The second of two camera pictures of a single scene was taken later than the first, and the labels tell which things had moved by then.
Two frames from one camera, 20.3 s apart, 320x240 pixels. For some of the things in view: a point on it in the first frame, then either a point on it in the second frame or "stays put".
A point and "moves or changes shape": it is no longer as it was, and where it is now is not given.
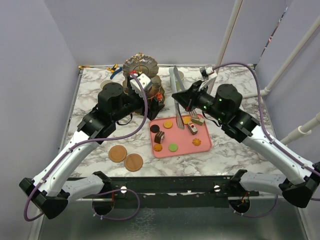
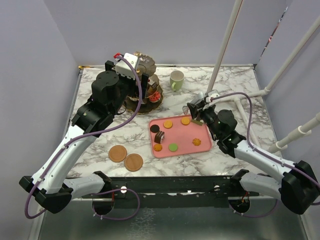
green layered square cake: x=198 y=121 stays put
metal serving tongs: x=173 y=71 moves or changes shape
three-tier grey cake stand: x=140 y=63 stays put
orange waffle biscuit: x=186 y=119 stays put
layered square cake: x=192 y=128 → x=152 y=83
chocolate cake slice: x=159 y=137 stays put
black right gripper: x=187 y=98 → x=198 y=109
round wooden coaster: x=133 y=162 stays put
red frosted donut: x=159 y=96 stays put
